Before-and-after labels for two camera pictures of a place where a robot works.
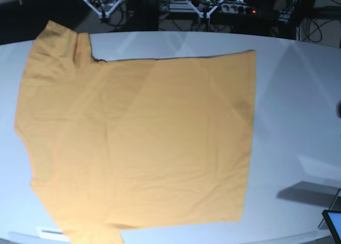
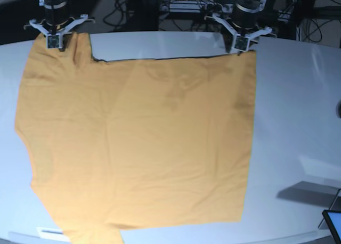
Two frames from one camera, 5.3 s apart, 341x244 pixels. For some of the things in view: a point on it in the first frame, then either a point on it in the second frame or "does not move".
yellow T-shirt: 119,144 does not move
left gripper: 204,4 to 248,2
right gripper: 106,10 to 55,4
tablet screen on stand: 333,217 does not move
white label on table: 49,232 does not move
